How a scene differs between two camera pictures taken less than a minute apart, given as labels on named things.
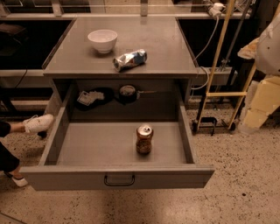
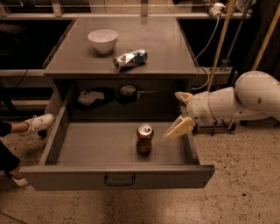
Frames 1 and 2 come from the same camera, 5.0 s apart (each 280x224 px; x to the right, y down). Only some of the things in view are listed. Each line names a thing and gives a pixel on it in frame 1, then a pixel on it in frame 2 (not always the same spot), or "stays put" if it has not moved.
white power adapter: x=217 y=9 stays put
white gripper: x=271 y=52 → x=199 y=109
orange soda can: x=144 y=134 stays put
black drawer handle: x=118 y=185 stays put
